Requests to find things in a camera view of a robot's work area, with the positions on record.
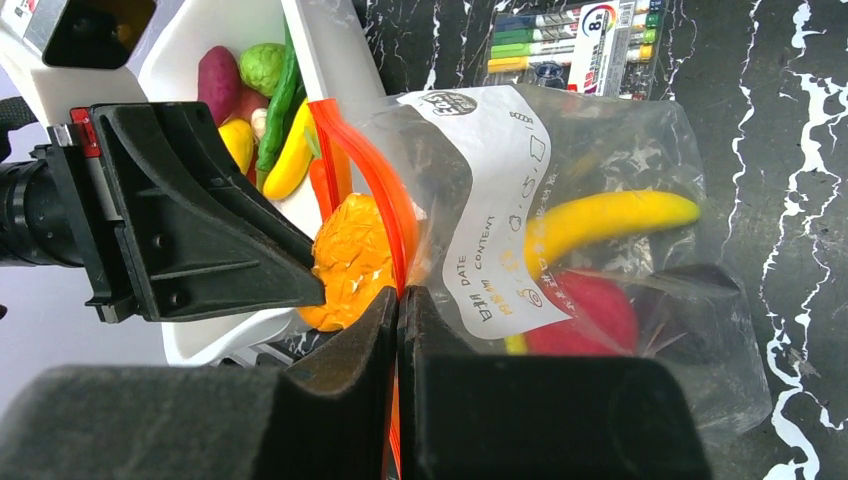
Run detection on red fruit toy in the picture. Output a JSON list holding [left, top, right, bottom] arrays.
[[524, 271, 638, 356]]

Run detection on orange carrot toy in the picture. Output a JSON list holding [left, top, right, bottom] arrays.
[[304, 127, 353, 221]]

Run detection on pink peach toy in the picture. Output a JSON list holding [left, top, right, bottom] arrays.
[[231, 87, 269, 123]]

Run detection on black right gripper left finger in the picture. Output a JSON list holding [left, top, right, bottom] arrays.
[[1, 288, 398, 479]]

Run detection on clear orange-zip bag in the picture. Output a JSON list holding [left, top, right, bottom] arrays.
[[300, 85, 771, 479]]

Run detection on purple sweet potato toy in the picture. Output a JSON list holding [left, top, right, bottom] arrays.
[[197, 45, 242, 125]]

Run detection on green custard apple toy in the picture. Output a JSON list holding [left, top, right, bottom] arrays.
[[238, 43, 286, 98]]

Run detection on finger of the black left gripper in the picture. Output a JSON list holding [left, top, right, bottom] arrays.
[[46, 102, 325, 324]]

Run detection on white garlic bulb toy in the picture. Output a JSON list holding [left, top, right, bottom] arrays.
[[250, 108, 268, 143]]

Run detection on yellow banana toy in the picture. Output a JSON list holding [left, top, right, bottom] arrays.
[[262, 100, 319, 200], [505, 190, 701, 355]]

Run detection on white plastic food bin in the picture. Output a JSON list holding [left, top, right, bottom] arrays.
[[138, 0, 386, 366]]

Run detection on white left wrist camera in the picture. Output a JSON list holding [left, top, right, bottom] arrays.
[[1, 0, 174, 126]]

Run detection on orange ginger root toy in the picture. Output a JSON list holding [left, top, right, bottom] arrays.
[[298, 193, 397, 332]]

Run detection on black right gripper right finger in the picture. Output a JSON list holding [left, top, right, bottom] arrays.
[[398, 287, 712, 479]]

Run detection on pack of coloured markers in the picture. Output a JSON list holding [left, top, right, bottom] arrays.
[[480, 0, 666, 100]]

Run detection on yellow lemon toy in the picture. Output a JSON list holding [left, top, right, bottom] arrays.
[[218, 118, 254, 175]]

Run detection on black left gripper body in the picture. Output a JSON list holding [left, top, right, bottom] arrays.
[[1, 96, 82, 267]]

